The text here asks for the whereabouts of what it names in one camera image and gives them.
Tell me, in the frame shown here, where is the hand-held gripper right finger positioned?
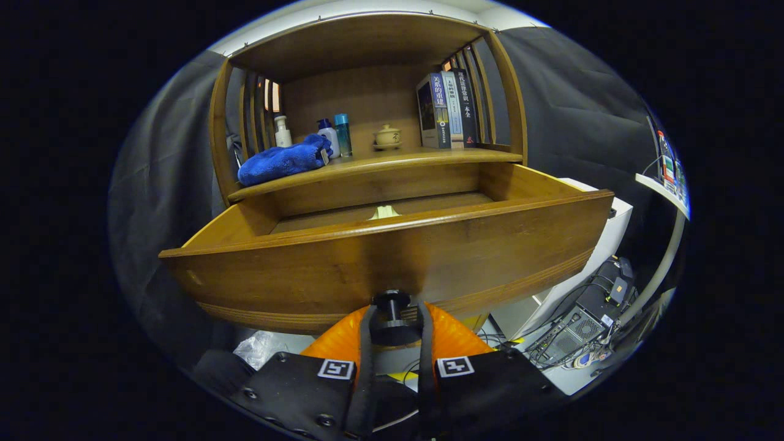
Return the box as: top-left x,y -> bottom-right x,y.
416,301 -> 567,441

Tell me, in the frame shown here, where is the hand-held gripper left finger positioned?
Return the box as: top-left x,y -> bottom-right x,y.
230,303 -> 375,441

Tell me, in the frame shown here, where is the wooden drawer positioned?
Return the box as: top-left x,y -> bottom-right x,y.
159,162 -> 615,347

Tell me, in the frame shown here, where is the wooden cabinet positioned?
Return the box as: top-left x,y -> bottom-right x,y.
208,12 -> 529,206

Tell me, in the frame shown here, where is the clear plastic bag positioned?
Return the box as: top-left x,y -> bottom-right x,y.
233,331 -> 284,369

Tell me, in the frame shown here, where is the black computer tower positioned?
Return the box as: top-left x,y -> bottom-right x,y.
542,256 -> 638,368

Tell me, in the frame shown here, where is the white box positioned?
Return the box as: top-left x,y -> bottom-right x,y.
490,178 -> 633,341

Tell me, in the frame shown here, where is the blue towel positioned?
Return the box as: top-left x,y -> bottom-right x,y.
237,134 -> 334,187

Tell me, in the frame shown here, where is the white bottle blue cap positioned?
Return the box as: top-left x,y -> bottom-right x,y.
317,118 -> 341,159

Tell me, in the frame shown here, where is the teal clear bottle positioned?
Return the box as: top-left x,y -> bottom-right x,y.
334,113 -> 353,157

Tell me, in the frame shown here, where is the beige lidded teacup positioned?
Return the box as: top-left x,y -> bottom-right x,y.
374,124 -> 403,151

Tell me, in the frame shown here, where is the white side table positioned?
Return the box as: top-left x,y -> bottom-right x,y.
619,173 -> 691,325

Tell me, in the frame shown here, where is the pale blue spine book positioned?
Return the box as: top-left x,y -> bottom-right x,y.
442,71 -> 464,149

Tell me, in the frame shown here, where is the black spine book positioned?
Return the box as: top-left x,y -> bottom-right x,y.
453,67 -> 480,148

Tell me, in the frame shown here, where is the red label water bottle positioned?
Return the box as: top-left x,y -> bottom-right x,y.
657,130 -> 674,184

